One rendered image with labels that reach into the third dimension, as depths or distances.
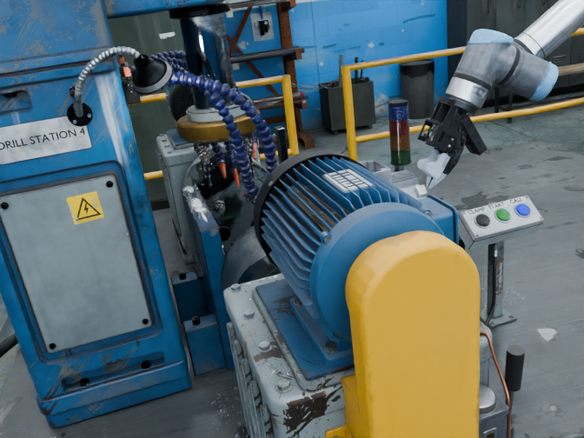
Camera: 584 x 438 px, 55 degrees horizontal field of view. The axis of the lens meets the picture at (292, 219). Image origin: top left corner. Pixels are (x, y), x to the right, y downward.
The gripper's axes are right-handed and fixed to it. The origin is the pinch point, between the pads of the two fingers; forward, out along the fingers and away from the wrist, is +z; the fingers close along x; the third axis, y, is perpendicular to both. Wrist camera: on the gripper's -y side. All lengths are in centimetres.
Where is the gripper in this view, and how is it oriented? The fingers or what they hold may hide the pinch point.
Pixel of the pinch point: (433, 184)
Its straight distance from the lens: 141.1
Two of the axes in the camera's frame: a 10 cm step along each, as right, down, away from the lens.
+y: -8.8, -2.6, -4.0
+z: -3.7, 9.1, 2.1
